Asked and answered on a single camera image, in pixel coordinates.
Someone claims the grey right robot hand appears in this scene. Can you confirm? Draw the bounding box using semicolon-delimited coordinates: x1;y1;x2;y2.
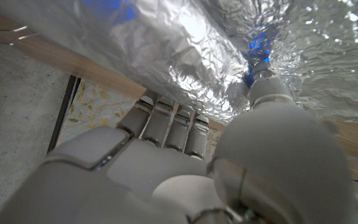
0;60;358;224

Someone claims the crinkled aluminum foil sheet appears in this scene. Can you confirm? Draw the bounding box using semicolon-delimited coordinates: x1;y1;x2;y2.
0;0;358;125

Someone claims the black backdrop pole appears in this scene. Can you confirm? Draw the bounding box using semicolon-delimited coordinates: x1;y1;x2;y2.
47;74;82;153

